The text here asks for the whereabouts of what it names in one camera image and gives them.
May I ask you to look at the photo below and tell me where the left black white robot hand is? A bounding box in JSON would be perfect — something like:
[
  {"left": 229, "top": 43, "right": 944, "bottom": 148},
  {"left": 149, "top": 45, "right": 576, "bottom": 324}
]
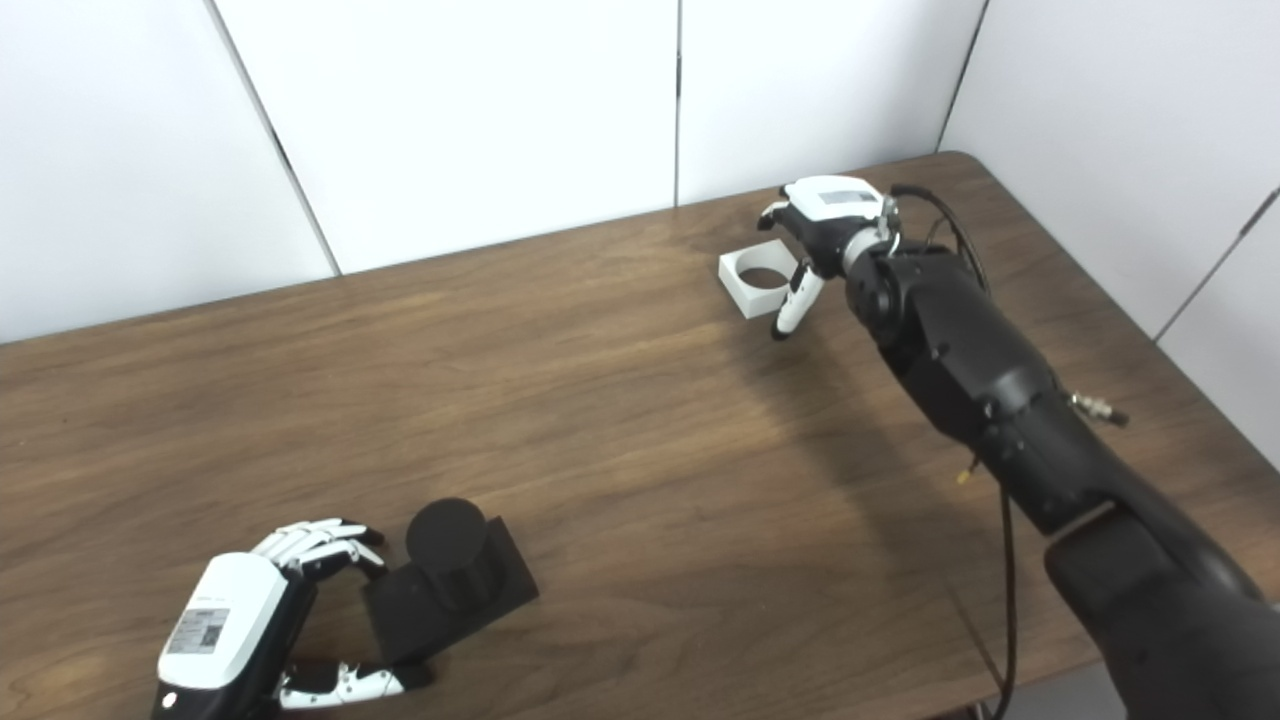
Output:
[{"left": 150, "top": 518, "right": 436, "bottom": 720}]

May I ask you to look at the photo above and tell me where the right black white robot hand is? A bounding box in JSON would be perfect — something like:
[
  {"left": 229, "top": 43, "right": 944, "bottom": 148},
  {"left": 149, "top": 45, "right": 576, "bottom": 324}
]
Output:
[{"left": 757, "top": 176, "right": 899, "bottom": 342}]

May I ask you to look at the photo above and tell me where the white square piece with hole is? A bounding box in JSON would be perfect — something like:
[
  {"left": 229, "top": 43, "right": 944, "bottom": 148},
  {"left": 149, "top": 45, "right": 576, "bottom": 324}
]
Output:
[{"left": 718, "top": 240, "right": 801, "bottom": 320}]

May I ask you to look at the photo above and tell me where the black peg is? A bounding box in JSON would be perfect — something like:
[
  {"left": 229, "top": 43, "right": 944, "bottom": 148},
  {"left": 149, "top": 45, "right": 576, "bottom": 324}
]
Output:
[{"left": 362, "top": 498, "right": 541, "bottom": 666}]

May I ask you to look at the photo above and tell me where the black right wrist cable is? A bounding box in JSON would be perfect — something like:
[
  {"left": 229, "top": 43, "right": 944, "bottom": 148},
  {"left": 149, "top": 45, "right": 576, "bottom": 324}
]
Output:
[{"left": 888, "top": 184, "right": 1023, "bottom": 720}]

